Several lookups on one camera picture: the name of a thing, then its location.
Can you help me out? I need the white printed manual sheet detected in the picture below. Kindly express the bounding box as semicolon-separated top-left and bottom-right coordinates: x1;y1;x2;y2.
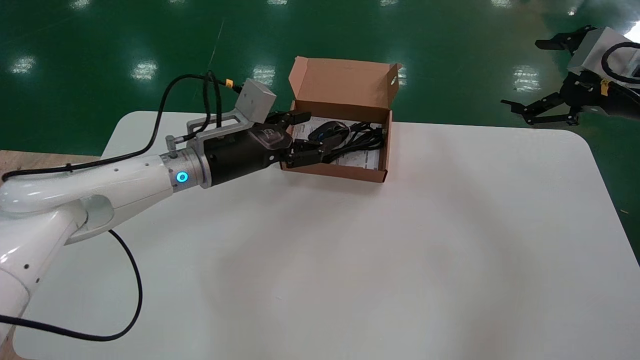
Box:
292;116;383;171

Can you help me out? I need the black wired computer mouse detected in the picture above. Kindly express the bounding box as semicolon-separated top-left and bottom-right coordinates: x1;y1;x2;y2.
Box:
306;120;388;151

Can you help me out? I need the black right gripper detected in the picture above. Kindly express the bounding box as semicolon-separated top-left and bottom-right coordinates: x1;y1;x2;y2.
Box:
501;26;640;126

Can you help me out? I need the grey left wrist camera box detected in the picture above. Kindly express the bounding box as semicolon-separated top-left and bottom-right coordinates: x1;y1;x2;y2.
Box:
186;79;277;147

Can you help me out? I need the black power cord with plug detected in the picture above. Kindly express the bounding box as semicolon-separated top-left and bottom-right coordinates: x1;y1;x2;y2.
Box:
320;122;387;164

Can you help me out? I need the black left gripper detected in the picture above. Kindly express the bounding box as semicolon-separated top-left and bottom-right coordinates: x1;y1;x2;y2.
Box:
202;111;334;189

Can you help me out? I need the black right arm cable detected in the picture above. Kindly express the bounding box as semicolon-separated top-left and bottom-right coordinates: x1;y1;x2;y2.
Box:
600;41;640;77

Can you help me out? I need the brown cardboard storage box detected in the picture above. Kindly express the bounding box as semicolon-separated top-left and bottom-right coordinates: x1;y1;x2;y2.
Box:
280;56;402;183

